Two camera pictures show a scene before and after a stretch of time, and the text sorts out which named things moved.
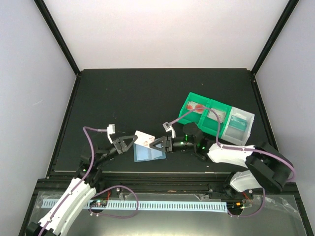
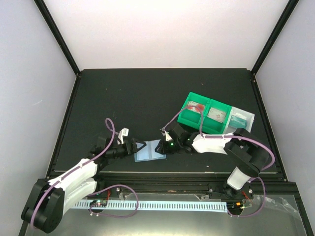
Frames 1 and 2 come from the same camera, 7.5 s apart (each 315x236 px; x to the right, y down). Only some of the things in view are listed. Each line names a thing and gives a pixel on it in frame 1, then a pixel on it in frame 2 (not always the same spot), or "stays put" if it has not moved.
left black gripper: [119, 140] to [133, 146]
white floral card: [144, 139] to [216, 114]
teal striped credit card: [238, 123] stays put
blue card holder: [142, 153] stays put
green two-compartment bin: [194, 101] stays put
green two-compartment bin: [210, 121] stays put
